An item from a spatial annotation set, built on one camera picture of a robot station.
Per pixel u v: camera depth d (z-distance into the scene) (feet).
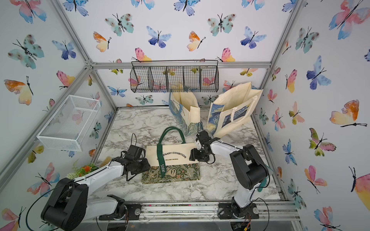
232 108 2.76
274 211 2.48
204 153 2.58
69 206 1.34
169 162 2.98
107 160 3.00
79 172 2.25
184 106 2.97
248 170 1.55
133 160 2.25
